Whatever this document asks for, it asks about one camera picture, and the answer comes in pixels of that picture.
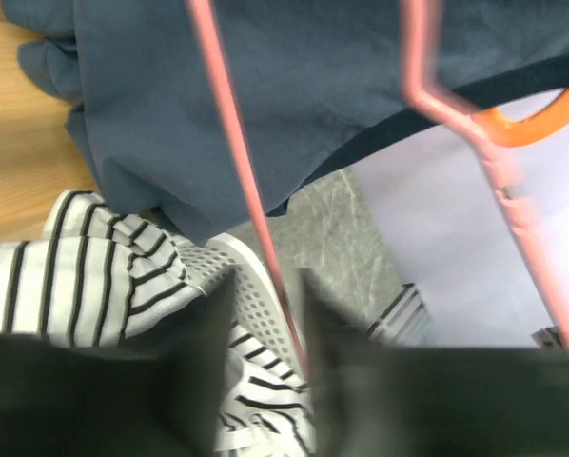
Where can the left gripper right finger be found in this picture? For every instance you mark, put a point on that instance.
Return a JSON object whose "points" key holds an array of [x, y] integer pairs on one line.
{"points": [[375, 399]]}

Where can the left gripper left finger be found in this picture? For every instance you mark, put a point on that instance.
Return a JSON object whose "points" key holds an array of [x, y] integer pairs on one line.
{"points": [[158, 394]]}

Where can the white striped tank top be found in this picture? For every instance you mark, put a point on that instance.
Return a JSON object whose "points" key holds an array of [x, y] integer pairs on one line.
{"points": [[96, 278]]}

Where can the navy blue tank top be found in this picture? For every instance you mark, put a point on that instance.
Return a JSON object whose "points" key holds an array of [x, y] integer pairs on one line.
{"points": [[317, 84]]}

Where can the orange plastic hanger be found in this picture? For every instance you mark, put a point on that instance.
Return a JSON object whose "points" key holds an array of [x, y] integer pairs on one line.
{"points": [[513, 134]]}

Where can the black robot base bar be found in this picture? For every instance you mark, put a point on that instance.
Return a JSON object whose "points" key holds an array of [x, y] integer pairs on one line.
{"points": [[491, 321]]}

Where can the white perforated plastic basket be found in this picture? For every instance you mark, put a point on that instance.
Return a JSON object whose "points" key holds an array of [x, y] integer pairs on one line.
{"points": [[256, 303]]}

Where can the wooden clothes rack centre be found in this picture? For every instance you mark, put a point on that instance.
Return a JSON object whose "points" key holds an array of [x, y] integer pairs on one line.
{"points": [[37, 159]]}

